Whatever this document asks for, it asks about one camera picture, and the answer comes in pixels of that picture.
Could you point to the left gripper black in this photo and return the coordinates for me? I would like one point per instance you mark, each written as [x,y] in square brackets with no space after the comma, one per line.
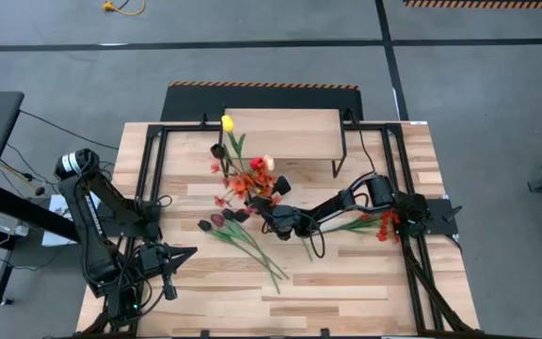
[151,261]

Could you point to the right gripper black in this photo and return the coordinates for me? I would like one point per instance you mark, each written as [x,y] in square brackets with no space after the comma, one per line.
[285,219]

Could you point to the orange artificial flower bunch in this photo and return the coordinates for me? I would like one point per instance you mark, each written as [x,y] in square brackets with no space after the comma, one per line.
[243,183]

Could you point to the red artificial tulip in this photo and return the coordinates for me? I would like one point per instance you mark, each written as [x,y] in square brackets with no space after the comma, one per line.
[257,163]

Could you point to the cream artificial tulip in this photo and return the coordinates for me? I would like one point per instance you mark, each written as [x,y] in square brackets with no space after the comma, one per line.
[269,162]

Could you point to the maroon artificial tulip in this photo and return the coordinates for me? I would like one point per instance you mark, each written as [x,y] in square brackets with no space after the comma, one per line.
[217,220]

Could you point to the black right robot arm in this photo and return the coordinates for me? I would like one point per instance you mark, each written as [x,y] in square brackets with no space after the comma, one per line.
[341,202]

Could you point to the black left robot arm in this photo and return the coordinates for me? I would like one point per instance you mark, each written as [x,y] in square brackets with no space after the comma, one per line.
[94,235]

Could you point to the wooden shelf with black legs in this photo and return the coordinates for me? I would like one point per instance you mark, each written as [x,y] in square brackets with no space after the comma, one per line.
[290,134]

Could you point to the black mat with striped edge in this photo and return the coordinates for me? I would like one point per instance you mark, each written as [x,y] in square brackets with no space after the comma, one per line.
[261,99]

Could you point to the red artificial flower bunch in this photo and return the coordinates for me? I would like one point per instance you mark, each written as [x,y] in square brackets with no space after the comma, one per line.
[384,226]

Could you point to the white printed paper sheet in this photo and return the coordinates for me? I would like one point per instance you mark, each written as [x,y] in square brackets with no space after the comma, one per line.
[54,207]

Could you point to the orange black striped tape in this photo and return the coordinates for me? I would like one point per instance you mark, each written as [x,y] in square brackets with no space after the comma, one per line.
[487,4]

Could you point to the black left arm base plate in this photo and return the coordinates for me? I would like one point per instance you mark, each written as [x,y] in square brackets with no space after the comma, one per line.
[144,228]

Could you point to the black metal table frame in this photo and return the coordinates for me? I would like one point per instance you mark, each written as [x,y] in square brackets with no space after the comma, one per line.
[177,127]

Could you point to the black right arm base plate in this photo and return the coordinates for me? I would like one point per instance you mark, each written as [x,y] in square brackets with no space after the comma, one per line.
[440,226]

